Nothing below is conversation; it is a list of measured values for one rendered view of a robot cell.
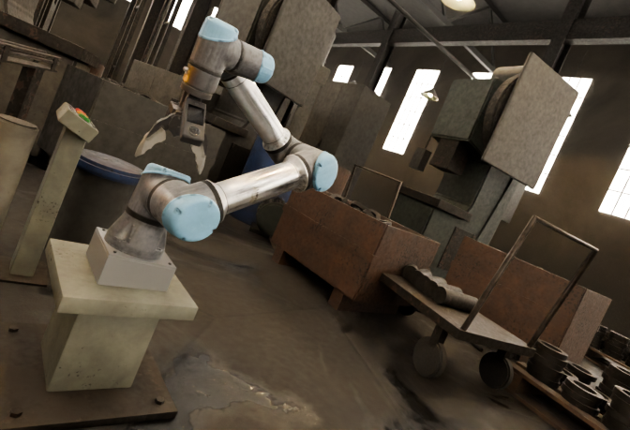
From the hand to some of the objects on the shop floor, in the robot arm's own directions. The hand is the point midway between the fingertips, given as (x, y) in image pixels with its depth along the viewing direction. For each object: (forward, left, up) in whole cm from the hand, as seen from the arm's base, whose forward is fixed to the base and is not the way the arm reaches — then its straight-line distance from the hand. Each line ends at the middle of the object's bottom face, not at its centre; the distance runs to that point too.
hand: (168, 168), depth 94 cm
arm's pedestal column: (-6, -11, -62) cm, 63 cm away
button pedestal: (+11, -66, -62) cm, 92 cm away
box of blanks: (-40, -244, -59) cm, 255 cm away
